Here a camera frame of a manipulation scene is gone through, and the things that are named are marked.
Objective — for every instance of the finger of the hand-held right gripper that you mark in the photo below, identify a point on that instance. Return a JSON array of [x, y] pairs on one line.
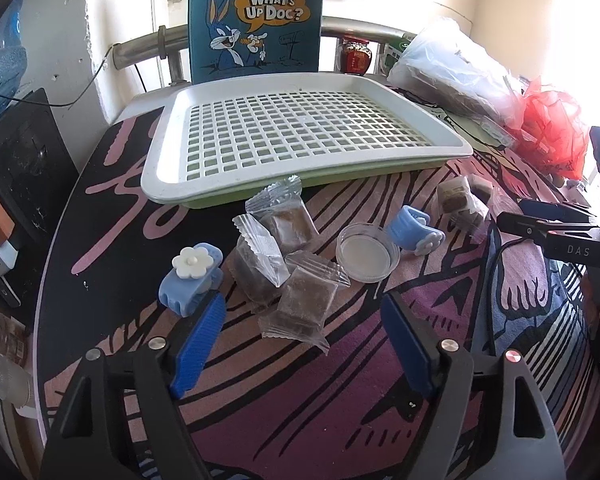
[[540, 208], [517, 222]]

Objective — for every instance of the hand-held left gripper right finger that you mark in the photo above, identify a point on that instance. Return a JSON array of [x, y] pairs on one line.
[[405, 340]]

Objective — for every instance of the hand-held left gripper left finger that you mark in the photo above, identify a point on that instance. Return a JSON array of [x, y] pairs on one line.
[[200, 340]]

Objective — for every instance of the clear-wrapped brown snack packet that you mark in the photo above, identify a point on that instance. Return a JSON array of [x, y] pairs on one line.
[[287, 225], [252, 270], [481, 191], [305, 305], [452, 199]]

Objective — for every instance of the blue flower hair clip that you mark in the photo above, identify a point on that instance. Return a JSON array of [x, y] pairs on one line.
[[410, 225], [180, 292]]

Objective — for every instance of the clear round dish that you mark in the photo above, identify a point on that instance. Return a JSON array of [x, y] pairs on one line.
[[367, 260]]

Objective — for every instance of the white perforated tray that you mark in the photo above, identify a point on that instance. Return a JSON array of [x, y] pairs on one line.
[[165, 170]]

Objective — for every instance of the person's right hand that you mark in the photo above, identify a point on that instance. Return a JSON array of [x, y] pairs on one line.
[[589, 290]]

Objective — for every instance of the red plastic bag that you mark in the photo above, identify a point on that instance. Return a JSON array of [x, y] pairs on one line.
[[550, 125]]

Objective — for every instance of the green tray base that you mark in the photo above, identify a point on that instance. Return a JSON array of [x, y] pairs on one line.
[[215, 202]]

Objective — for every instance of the clear plastic bag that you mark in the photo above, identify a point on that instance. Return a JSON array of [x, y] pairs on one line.
[[455, 70]]

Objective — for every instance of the small glass jar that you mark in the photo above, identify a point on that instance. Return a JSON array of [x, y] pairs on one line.
[[5, 340]]

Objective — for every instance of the clear plastic lid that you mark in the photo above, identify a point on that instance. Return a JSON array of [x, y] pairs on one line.
[[10, 385]]

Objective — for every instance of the green white carton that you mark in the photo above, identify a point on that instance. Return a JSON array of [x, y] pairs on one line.
[[392, 55]]

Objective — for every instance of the red sauce jar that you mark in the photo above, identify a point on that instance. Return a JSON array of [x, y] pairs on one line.
[[354, 57]]

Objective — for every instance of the black orange water dispenser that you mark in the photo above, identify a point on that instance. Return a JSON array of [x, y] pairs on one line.
[[25, 160]]

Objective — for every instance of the blue cartoon rabbit tote bag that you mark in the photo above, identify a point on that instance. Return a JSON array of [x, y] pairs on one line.
[[280, 35]]

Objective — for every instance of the blue water jug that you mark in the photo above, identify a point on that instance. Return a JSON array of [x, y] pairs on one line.
[[0, 75]]

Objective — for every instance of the stainless steel bed rail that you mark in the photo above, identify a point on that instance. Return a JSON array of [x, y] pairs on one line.
[[140, 45]]

